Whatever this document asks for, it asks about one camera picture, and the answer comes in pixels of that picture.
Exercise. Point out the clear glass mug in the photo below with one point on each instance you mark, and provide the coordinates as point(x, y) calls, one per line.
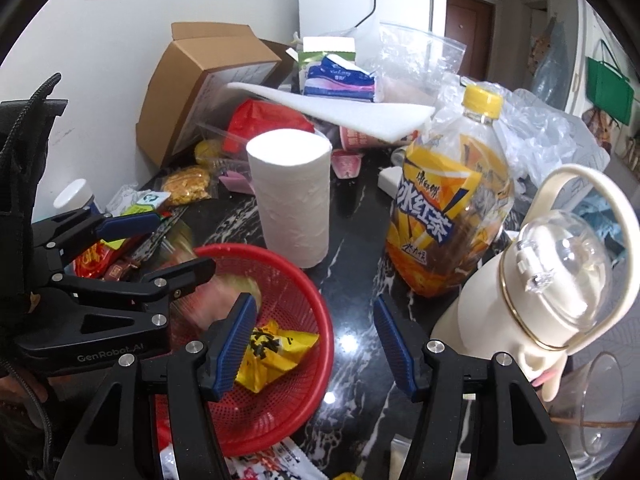
point(600, 410)

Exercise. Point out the red plastic basket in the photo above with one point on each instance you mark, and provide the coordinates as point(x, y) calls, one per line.
point(290, 300)

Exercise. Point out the blue tissue pack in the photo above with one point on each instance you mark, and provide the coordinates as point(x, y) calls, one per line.
point(340, 80)

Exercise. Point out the green tote bag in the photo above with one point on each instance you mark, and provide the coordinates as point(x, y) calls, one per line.
point(607, 85)

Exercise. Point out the white peanut snack packet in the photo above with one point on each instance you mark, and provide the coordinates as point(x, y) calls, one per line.
point(280, 465)

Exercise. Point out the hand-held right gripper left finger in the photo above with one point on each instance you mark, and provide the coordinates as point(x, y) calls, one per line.
point(232, 347)

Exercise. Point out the clear plastic container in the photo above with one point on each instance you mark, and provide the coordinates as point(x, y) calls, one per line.
point(215, 132)

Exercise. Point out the green label packet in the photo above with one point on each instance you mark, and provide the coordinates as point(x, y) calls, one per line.
point(145, 200)

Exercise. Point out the pink small packet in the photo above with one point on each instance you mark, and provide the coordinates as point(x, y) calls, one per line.
point(347, 165)

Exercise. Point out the yellow corn snack packet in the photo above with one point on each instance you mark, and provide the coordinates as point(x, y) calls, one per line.
point(187, 182)

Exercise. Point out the small pink case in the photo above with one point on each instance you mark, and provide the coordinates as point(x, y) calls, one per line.
point(235, 182)

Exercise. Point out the red snack bag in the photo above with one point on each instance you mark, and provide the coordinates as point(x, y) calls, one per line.
point(260, 120)

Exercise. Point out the crumpled clear plastic bag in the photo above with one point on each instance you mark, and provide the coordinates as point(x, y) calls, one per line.
point(545, 130)

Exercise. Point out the white crumpled packet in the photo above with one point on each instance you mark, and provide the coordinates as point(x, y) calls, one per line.
point(120, 197)

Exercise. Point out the clear zip bag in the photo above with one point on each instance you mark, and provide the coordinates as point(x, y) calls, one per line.
point(415, 60)

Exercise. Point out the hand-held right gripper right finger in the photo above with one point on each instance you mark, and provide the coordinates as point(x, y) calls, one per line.
point(395, 347)

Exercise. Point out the brown door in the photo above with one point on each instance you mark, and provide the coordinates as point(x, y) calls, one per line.
point(465, 25)

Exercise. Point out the white foam sheet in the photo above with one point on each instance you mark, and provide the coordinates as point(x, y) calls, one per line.
point(370, 117)

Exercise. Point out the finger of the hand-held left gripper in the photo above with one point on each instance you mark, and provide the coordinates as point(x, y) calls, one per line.
point(130, 225)
point(185, 272)

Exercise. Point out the red white noodle cup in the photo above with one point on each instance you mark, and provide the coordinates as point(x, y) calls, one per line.
point(355, 140)

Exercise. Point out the white refrigerator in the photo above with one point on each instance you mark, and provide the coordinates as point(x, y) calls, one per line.
point(340, 5)

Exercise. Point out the yellow lemon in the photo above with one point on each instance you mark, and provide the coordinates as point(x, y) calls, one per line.
point(207, 150)

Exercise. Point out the brown cardboard box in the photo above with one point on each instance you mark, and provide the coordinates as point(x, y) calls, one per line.
point(175, 85)

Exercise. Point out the red snack packet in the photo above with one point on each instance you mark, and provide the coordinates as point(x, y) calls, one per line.
point(95, 260)

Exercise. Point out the white charger block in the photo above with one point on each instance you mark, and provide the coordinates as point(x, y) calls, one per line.
point(390, 177)

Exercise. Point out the brown small packet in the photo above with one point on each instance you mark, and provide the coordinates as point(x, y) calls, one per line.
point(122, 271)

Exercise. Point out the cream electric kettle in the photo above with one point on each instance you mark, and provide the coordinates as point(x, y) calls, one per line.
point(480, 310)

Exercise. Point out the white paper towel roll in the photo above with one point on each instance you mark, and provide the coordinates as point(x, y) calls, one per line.
point(290, 200)

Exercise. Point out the large iced tea bottle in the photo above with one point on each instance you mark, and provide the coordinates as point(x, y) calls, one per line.
point(440, 200)

